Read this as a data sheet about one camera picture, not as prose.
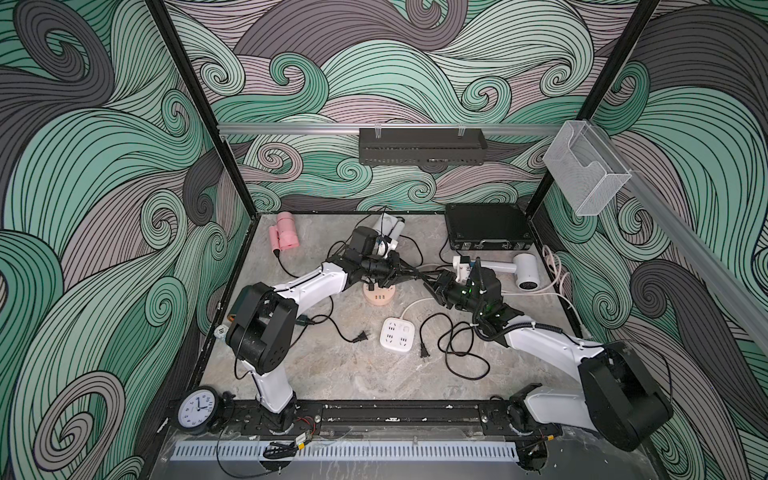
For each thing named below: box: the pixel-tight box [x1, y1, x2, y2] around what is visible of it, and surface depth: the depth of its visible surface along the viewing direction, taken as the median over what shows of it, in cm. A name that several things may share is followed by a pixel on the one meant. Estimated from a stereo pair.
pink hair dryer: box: [270, 211, 300, 252], surface depth 111 cm
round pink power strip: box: [362, 282, 396, 306], surface depth 96 cm
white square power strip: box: [380, 317, 415, 352], surface depth 87 cm
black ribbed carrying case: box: [445, 203, 534, 251], surface depth 116 cm
